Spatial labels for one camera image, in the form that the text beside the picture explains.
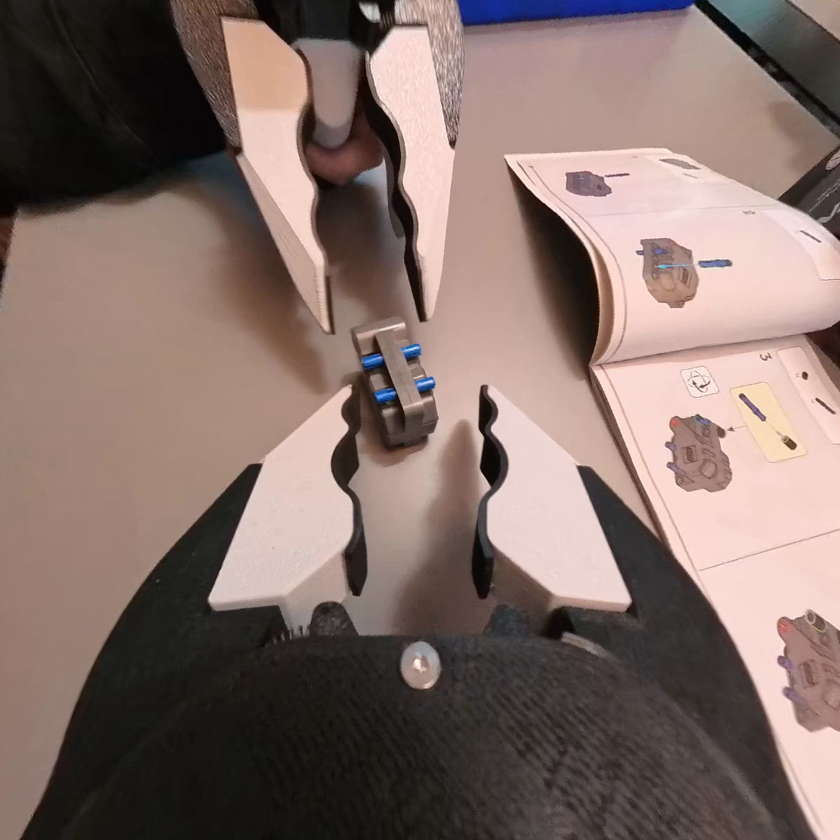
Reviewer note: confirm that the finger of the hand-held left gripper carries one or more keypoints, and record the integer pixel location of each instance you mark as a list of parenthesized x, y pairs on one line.
[(423, 131), (269, 131)]

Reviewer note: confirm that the person's left forearm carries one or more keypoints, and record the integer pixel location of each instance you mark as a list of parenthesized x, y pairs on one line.
[(79, 85)]

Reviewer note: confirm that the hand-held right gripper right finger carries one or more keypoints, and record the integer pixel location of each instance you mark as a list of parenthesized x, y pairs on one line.
[(551, 525)]

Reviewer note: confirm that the dark toy truck box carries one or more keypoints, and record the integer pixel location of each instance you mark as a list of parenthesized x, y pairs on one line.
[(814, 190)]

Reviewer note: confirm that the grey toy beam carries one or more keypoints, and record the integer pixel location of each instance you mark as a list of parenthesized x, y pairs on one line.
[(399, 367)]

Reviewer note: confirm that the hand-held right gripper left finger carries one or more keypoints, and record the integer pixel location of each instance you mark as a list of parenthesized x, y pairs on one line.
[(289, 525)]

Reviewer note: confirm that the blue toy pin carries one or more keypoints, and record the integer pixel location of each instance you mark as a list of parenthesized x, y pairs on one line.
[(384, 395), (371, 361)]

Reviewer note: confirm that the blue plastic storage bin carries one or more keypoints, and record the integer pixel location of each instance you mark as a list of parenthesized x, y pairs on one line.
[(558, 10)]

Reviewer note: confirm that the person's left hand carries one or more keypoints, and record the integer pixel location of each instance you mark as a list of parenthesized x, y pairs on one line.
[(344, 164)]

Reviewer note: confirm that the open instruction booklet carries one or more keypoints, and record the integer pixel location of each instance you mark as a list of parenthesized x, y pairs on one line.
[(722, 407)]

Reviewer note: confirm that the dark grey toy motor block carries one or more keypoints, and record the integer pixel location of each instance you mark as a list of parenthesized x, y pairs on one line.
[(410, 426)]

